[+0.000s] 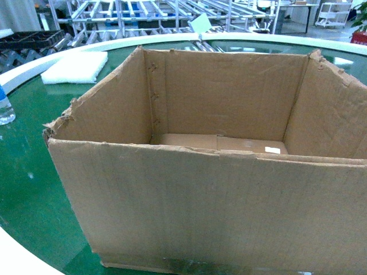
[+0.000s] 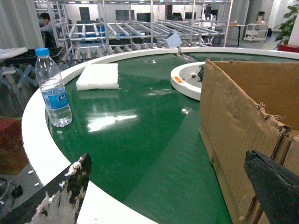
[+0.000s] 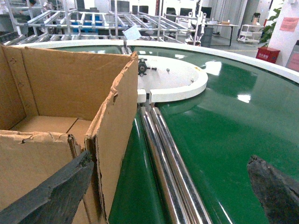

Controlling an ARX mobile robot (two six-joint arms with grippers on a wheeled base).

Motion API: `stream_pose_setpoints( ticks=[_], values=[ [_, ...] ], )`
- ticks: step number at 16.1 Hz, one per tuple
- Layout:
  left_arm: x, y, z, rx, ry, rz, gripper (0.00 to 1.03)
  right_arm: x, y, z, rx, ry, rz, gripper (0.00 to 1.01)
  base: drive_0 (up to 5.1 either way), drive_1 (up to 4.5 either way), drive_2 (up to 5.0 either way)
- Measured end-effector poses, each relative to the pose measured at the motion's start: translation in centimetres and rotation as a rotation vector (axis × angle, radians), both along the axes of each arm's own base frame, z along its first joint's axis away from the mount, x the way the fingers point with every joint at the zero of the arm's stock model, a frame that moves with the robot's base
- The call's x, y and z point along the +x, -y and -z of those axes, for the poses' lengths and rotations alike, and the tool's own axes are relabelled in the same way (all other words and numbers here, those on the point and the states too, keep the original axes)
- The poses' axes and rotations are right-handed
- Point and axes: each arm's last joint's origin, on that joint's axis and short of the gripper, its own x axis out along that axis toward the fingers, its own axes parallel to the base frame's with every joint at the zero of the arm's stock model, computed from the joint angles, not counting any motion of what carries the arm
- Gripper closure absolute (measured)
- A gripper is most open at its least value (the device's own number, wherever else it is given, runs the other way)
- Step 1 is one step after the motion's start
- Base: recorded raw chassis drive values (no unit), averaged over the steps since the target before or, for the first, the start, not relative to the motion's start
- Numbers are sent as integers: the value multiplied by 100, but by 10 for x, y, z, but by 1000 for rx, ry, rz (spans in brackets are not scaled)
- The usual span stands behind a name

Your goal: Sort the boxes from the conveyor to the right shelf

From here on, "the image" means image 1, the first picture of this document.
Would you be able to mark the black plastic tray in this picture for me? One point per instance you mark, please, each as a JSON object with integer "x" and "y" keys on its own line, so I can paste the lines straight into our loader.
{"x": 31, "y": 40}

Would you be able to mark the clear plastic water bottle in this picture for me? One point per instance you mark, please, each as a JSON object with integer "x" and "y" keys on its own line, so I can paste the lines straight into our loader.
{"x": 7, "y": 111}

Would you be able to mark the white foam pad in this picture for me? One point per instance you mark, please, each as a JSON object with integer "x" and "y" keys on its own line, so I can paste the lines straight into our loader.
{"x": 77, "y": 68}

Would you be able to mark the aluminium roller rack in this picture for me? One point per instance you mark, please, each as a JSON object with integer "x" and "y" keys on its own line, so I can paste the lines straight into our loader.
{"x": 99, "y": 21}

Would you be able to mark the green round conveyor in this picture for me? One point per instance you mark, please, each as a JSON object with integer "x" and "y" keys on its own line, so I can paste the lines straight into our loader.
{"x": 39, "y": 231}

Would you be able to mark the large cardboard box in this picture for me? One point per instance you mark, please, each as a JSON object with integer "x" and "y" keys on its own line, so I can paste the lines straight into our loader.
{"x": 164, "y": 165}

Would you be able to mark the white wire cart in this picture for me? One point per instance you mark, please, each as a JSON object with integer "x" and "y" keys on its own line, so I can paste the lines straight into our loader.
{"x": 333, "y": 14}

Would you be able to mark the white sticker label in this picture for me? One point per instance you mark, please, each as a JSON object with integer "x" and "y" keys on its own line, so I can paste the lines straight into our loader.
{"x": 272, "y": 150}

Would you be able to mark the green potted plant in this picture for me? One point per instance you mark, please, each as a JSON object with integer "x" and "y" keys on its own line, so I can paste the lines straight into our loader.
{"x": 360, "y": 21}

